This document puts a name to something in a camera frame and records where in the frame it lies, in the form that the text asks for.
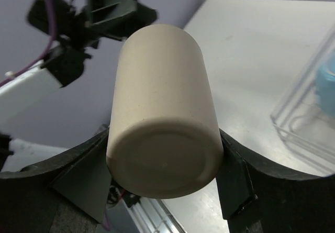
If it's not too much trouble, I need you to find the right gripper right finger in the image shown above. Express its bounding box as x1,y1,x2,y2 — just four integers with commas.
216,131,334,232

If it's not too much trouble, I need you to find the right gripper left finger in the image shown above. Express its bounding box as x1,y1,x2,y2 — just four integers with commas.
1,129,110,232

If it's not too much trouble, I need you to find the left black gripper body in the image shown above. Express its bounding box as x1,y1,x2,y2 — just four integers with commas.
69,0,158,49

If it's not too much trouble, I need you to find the beige paper cup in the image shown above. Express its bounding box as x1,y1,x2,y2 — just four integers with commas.
106,24,224,199

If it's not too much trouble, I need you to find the light blue mug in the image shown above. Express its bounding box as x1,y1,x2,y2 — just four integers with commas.
315,54,334,117

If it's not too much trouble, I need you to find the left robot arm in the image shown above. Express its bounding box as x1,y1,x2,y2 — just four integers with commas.
1,0,159,172

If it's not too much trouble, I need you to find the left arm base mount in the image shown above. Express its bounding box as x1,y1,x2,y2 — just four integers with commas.
107,179,141,208

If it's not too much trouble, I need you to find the white wire dish rack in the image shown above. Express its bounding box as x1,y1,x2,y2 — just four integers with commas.
271,29,334,176

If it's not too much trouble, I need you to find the aluminium rail frame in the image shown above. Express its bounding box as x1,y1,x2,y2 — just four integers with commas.
130,183,228,233

